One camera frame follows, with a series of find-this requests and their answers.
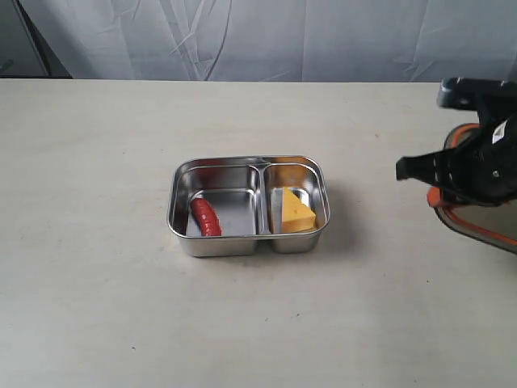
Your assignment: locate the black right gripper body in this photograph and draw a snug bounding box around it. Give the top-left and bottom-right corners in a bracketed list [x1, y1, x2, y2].
[396, 99, 516, 206]

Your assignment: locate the dark transparent lunch box lid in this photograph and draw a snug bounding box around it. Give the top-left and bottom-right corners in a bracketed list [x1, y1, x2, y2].
[427, 118, 516, 254]

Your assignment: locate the yellow toy cheese wedge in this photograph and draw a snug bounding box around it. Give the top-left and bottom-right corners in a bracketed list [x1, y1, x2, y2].
[281, 188, 316, 234]

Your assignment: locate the red toy sausage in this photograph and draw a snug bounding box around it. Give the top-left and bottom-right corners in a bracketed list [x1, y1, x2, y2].
[191, 198, 222, 237]

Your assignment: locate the stainless steel lunch box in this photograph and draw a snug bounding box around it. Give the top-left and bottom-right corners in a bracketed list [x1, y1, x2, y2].
[167, 155, 330, 257]

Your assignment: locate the grey backdrop curtain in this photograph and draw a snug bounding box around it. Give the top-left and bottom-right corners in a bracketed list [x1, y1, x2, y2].
[1, 1, 516, 82]

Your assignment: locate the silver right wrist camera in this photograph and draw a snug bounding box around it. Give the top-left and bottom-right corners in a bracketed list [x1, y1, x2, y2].
[437, 78, 516, 112]

